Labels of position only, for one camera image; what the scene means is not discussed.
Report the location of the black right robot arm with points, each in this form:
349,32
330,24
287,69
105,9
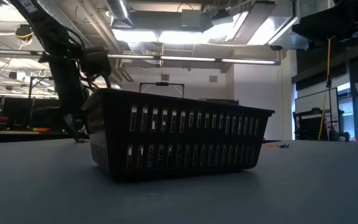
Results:
331,21

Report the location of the black wheeled cart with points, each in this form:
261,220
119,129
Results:
309,126

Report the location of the black dome ceiling camera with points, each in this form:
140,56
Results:
275,47

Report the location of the orange plastic toy spider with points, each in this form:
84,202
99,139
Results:
271,144

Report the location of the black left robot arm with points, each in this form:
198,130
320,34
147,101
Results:
51,31

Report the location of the long ceiling tube light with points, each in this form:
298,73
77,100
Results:
191,58

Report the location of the grey wall vent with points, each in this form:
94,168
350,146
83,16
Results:
213,78
165,77

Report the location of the black plastic slotted basket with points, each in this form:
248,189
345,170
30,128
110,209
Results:
219,101
179,137

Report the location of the silver round ceiling duct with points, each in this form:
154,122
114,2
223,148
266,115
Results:
120,11

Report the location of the small black bottle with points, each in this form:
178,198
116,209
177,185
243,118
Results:
346,137

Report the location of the dark background desk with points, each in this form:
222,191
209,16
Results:
17,115

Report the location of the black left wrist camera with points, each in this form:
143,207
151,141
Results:
96,62

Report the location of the black tripod stand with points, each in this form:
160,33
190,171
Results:
329,109

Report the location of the grey table mat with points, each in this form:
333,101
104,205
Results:
179,199

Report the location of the black plastic toy spider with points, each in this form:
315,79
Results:
283,145

